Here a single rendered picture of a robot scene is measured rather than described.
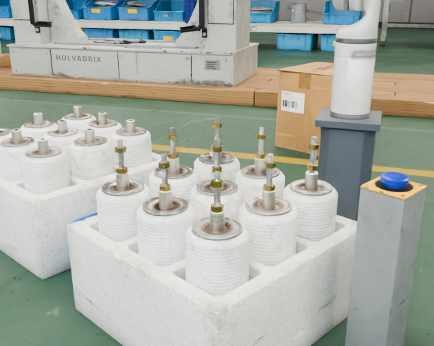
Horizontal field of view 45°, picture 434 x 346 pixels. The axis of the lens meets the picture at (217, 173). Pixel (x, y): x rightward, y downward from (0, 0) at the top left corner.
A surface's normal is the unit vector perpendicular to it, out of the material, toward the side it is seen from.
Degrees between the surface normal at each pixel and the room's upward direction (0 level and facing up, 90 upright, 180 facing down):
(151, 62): 90
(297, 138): 89
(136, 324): 90
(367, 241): 90
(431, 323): 0
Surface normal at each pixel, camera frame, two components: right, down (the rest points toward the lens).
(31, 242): -0.69, 0.25
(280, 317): 0.71, 0.24
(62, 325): 0.00, -0.94
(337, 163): -0.31, 0.32
